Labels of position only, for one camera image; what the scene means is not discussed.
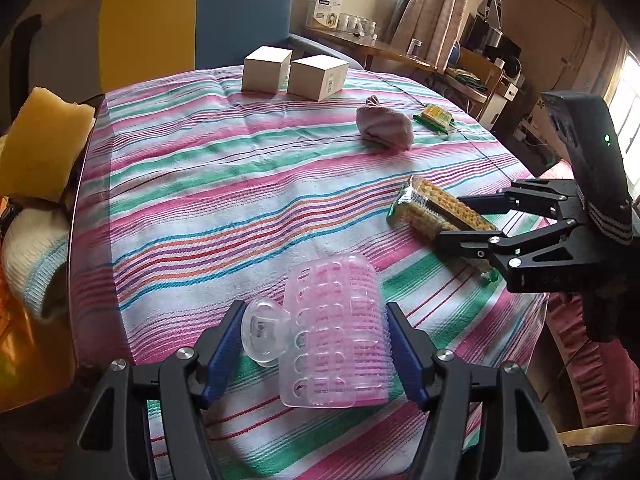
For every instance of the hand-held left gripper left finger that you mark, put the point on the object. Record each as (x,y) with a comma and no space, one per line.
(222,355)

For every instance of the wooden side table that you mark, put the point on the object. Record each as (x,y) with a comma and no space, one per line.
(380,47)

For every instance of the long cracker packet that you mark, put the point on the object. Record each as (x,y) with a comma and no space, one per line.
(425,205)

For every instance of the white mug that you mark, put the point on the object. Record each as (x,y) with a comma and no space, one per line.
(356,24)
(369,27)
(344,22)

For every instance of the beige curtain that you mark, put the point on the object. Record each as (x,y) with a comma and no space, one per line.
(435,5)

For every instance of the grey yellow blue armchair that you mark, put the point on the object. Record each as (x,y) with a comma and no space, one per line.
(240,10)

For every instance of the pink sock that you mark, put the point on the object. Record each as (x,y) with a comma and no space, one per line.
(385,125)

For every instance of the small green yellow packet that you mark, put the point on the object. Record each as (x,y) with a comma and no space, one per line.
(435,117)

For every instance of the white sock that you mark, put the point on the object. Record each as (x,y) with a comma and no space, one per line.
(27,255)

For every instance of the blue container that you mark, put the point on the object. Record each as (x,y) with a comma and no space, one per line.
(455,56)

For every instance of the cluttered wooden shelf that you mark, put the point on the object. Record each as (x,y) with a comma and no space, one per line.
(480,85)

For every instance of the striped tablecloth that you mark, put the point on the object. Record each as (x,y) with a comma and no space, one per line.
(200,185)

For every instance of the white printed carton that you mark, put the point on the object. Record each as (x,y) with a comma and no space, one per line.
(325,10)

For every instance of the small glass jar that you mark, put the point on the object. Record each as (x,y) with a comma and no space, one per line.
(415,47)

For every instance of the yellow sponge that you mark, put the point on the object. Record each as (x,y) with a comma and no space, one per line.
(45,145)

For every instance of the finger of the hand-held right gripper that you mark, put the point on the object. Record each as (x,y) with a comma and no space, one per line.
(525,195)
(465,249)

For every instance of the white cardboard box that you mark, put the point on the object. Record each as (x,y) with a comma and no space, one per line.
(315,77)
(265,70)

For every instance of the pink cloth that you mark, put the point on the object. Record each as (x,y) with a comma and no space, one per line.
(600,385)

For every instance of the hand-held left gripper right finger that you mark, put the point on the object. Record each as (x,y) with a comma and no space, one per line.
(407,355)

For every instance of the silver pot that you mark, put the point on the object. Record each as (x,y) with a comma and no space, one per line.
(492,37)

